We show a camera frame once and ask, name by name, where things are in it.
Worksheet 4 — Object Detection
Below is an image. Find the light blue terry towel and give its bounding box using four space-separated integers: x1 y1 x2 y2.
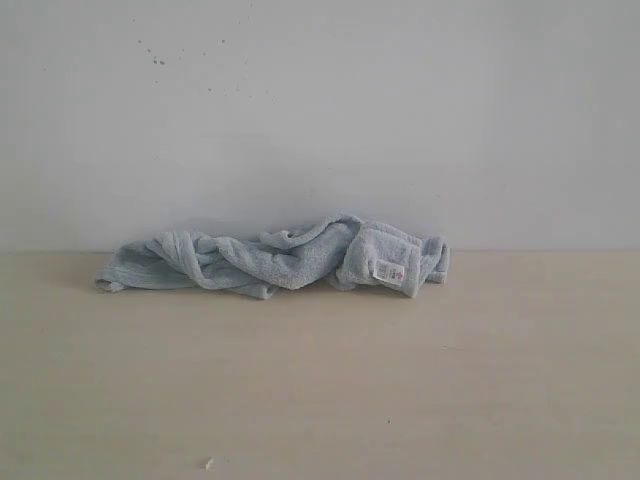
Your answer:
94 214 451 299

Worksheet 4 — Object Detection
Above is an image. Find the white fabric care label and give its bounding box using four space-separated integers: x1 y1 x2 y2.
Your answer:
372 259 405 286

